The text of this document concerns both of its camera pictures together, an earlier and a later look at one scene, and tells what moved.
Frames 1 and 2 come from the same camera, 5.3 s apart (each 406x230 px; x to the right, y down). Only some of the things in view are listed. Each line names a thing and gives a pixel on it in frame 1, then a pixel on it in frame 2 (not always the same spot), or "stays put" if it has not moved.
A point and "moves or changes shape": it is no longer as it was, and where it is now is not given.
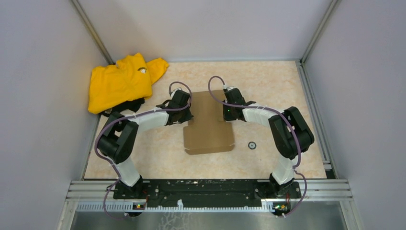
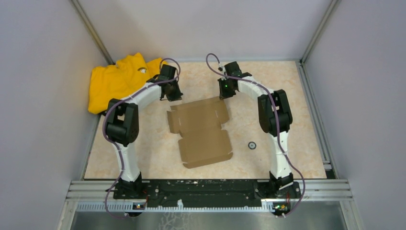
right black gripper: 226,117 → 222,94
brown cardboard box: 207,132 moves or changes shape
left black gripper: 188,117 → 176,95
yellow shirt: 132,80 stays put
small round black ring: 251,148 stays put
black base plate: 208,193 stays put
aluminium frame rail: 99,196 stays put
